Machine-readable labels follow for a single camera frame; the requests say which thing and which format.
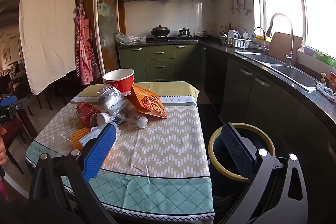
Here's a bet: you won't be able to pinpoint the person's left hand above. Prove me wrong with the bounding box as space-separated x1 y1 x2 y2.
0 126 6 167

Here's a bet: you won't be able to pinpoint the gas stove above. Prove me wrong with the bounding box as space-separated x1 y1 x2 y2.
146 35 199 43

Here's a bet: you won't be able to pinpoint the dark wooden chair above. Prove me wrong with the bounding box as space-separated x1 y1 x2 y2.
0 98 40 174

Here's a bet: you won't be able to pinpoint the wooden cutting board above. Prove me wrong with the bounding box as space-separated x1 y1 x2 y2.
268 32 303 64

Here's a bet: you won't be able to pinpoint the clear plastic cup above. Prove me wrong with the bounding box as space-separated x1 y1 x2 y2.
51 133 76 156

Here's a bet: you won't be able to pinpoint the green plastic container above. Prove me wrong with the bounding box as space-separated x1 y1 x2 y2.
315 49 336 67

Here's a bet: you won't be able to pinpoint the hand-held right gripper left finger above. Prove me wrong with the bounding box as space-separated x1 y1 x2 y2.
28 123 118 224

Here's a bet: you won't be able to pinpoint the black wok with lid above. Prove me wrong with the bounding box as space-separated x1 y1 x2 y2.
151 25 171 37

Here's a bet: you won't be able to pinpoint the kitchen window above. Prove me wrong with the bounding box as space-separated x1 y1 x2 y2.
253 0 336 59

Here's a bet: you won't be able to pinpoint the patterned tablecloth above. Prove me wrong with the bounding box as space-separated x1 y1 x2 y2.
25 81 215 219

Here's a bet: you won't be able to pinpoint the tall steel faucet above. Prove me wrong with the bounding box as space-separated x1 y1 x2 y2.
266 13 294 66

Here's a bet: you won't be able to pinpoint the white hanging sheet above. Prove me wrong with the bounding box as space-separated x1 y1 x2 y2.
18 0 80 95

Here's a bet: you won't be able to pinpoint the orange round brush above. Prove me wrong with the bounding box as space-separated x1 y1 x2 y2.
71 128 91 151

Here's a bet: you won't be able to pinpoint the white dish rack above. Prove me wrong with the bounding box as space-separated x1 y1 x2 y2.
219 29 255 48

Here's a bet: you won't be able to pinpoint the red paper cup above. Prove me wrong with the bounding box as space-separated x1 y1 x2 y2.
103 69 135 94

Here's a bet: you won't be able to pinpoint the dark green base cabinets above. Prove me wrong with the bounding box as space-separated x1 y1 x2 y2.
201 46 336 188

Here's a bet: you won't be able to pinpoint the green drawer cabinet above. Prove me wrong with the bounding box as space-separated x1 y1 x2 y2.
118 44 201 82

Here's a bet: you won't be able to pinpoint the red checked apron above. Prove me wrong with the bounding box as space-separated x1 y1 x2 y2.
73 0 97 85

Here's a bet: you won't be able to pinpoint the glass sliding door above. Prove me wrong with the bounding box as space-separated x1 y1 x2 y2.
94 0 121 77

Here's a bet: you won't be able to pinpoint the clear plastic bag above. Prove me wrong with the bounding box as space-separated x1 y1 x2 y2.
115 32 147 45

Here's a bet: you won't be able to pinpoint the hanging kitchen utensils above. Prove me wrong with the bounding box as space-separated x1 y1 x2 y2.
230 0 252 16

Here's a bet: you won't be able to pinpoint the crushed silver-label plastic bottle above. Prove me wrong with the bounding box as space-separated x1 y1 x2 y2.
97 84 129 119

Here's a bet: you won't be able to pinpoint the red soda can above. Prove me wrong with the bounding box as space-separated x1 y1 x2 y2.
76 102 101 127

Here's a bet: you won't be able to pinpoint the black frying pan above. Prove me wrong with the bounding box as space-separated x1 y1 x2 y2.
194 31 214 39

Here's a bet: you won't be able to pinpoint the dark kitchen countertop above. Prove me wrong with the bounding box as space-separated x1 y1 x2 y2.
117 39 336 122

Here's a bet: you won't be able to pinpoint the small steel faucet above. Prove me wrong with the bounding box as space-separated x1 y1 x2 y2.
253 27 267 55

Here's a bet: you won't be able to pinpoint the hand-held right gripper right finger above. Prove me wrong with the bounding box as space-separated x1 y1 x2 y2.
221 123 309 224

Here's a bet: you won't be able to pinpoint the blue bin with yellow rim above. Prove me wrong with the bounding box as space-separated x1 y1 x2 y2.
208 123 276 198

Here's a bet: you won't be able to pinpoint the orange snack bag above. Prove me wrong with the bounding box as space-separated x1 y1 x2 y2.
130 84 169 119

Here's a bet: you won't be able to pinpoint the steel double sink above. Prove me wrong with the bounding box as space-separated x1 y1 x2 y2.
235 52 322 92

